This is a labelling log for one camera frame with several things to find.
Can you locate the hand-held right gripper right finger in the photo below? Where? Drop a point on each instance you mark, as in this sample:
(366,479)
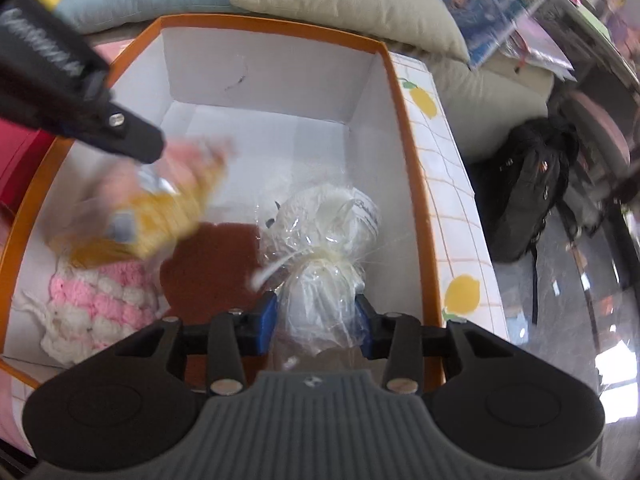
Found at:
(366,332)

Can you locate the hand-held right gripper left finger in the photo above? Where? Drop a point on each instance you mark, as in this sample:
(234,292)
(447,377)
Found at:
(268,319)

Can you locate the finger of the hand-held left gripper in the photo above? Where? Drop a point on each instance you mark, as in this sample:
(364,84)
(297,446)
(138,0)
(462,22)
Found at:
(135,140)

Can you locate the yellow packet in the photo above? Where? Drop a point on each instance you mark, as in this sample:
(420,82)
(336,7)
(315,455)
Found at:
(160,205)

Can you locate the white plush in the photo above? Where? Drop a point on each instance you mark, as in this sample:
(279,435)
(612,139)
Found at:
(320,260)

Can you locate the orange-rimmed white cardboard box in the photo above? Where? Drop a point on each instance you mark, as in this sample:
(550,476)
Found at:
(280,85)

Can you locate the pink printed mat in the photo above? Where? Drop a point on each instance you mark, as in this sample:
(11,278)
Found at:
(112,52)

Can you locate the red cloth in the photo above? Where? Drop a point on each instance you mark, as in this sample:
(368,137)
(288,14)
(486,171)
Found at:
(20,160)

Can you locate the lemon print checkered cloth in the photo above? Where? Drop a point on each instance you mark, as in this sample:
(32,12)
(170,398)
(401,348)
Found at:
(450,210)

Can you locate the pink and white crochet piece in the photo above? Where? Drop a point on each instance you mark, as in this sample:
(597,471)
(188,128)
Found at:
(100,300)

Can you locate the black backpack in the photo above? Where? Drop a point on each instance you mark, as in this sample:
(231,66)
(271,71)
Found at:
(530,190)

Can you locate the beige pillow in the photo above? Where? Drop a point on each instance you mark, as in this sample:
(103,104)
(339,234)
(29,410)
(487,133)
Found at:
(360,0)

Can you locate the beige sofa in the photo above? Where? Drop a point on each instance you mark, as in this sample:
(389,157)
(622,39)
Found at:
(500,100)

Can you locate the pink office chair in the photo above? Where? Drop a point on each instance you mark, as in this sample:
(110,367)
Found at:
(605,125)

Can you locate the patterned blue cushion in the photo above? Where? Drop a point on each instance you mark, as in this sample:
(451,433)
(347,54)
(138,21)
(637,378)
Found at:
(490,0)

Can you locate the white desk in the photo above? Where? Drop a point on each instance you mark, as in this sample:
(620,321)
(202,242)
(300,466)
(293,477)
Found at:
(600,25)

